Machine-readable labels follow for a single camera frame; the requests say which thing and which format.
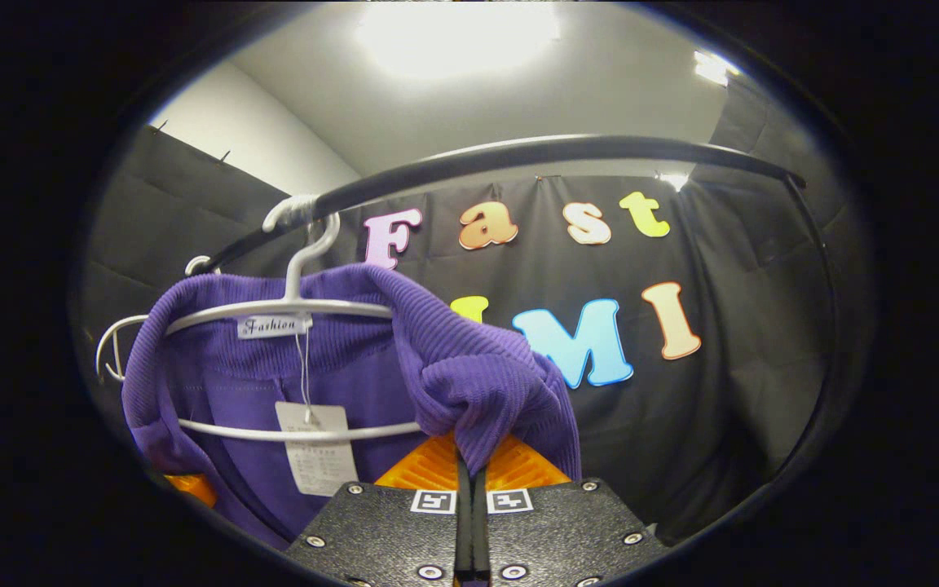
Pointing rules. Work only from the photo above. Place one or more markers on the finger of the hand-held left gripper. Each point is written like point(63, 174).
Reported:
point(192, 487)

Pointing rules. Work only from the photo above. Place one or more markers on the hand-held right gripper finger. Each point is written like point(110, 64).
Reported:
point(462, 530)
point(480, 530)

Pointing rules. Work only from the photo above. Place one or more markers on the white hanger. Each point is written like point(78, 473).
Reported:
point(111, 338)
point(306, 253)

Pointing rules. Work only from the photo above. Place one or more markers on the black metal clothes rack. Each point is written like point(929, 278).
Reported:
point(559, 149)

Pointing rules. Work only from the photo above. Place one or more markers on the paper hang tag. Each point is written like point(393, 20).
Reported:
point(319, 452)

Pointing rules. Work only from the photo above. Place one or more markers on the black backdrop cloth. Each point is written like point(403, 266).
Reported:
point(755, 130)
point(192, 196)
point(681, 424)

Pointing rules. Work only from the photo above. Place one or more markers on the large ceiling light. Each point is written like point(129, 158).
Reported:
point(457, 37)

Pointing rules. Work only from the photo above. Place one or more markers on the small ceiling light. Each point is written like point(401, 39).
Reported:
point(712, 68)

